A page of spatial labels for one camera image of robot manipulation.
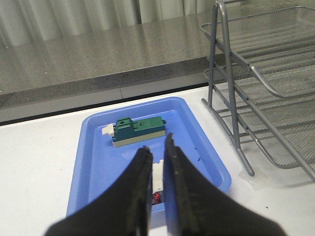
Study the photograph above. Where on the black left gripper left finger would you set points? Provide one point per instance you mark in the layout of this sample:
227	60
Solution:
124	209

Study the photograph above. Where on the grey stone counter ledge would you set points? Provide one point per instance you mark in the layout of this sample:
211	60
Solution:
65	54

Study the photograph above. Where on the green and cream relay module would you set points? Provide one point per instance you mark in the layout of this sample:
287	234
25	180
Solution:
127	131

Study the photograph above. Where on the blue plastic tray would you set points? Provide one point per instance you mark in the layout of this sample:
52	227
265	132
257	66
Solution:
98	163

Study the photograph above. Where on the clear tape patch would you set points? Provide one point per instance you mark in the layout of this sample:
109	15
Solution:
258	182

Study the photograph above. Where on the silver mesh tray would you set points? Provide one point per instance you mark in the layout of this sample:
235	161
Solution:
283	128
277	48

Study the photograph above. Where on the white circuit breaker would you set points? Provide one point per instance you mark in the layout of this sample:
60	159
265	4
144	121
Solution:
158	176

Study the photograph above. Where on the bottom silver mesh tray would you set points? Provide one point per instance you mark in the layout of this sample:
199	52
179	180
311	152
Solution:
283	128

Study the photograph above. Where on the red emergency stop push button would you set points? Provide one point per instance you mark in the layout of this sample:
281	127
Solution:
156	198

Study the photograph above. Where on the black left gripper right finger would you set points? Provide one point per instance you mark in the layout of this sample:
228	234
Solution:
195	207

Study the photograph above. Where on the top silver mesh tray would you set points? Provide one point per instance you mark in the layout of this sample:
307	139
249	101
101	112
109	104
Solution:
277	48

